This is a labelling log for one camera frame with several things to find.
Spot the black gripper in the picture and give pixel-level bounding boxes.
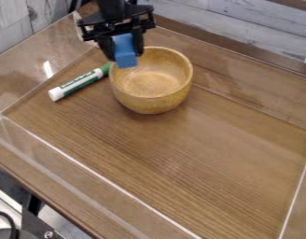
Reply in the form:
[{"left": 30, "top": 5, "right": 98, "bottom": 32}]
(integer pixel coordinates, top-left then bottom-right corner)
[{"left": 78, "top": 0, "right": 156, "bottom": 61}]

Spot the blue rectangular block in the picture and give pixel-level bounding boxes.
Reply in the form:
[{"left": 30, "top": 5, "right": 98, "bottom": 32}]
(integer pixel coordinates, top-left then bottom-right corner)
[{"left": 114, "top": 34, "right": 139, "bottom": 68}]

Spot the brown wooden bowl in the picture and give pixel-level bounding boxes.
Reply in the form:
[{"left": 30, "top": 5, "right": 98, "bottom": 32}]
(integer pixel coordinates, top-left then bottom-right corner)
[{"left": 110, "top": 46, "right": 194, "bottom": 115}]

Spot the green and white marker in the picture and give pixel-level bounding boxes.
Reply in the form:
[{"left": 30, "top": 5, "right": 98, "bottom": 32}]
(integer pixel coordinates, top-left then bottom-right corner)
[{"left": 48, "top": 63, "right": 112, "bottom": 102}]

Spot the clear acrylic front barrier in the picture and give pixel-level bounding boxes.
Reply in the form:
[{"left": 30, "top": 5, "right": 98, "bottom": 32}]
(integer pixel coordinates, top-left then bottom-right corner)
[{"left": 0, "top": 115, "right": 202, "bottom": 239}]

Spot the clear acrylic corner bracket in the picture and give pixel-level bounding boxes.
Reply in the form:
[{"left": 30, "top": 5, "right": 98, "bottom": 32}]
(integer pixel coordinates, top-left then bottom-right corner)
[{"left": 72, "top": 10, "right": 104, "bottom": 49}]

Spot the black metal base plate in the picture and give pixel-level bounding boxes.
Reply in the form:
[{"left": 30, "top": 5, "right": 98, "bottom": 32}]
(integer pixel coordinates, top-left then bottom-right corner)
[{"left": 19, "top": 209, "right": 67, "bottom": 239}]

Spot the black cable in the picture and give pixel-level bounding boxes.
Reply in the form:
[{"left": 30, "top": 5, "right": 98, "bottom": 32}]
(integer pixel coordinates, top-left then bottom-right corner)
[{"left": 0, "top": 209, "right": 18, "bottom": 239}]

